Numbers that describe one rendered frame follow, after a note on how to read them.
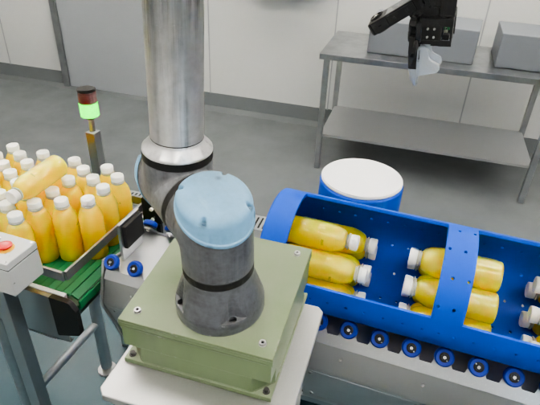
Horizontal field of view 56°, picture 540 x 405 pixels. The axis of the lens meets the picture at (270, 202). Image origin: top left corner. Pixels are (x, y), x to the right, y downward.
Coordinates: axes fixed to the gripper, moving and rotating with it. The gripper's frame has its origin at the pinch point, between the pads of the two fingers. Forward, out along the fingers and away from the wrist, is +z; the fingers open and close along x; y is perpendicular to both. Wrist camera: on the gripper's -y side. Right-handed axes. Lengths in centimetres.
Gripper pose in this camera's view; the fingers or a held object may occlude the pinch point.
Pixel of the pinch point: (411, 79)
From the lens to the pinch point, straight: 112.9
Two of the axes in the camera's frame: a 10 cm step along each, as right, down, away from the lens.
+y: 9.3, 1.5, -3.5
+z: 1.0, 7.8, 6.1
